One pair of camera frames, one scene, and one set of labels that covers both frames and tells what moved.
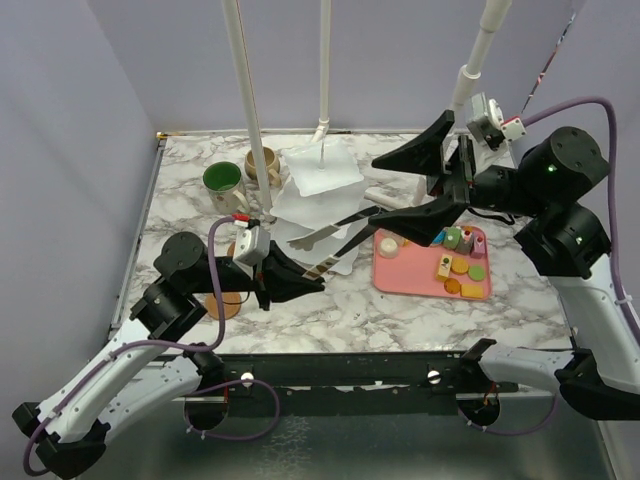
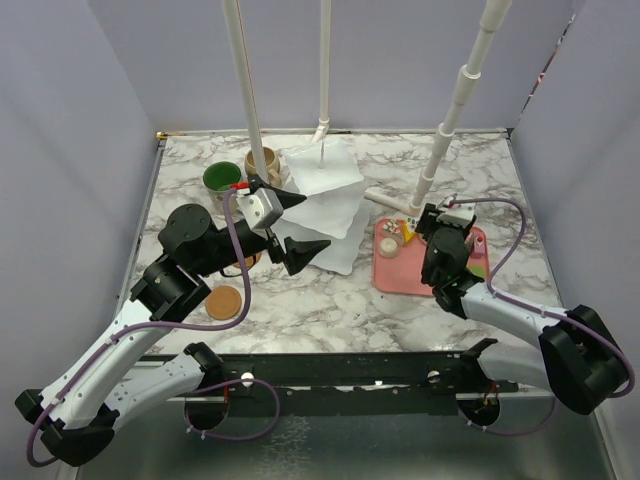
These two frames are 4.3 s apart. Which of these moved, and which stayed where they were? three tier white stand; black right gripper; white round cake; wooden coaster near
Moved: black right gripper
Stayed: white round cake; three tier white stand; wooden coaster near
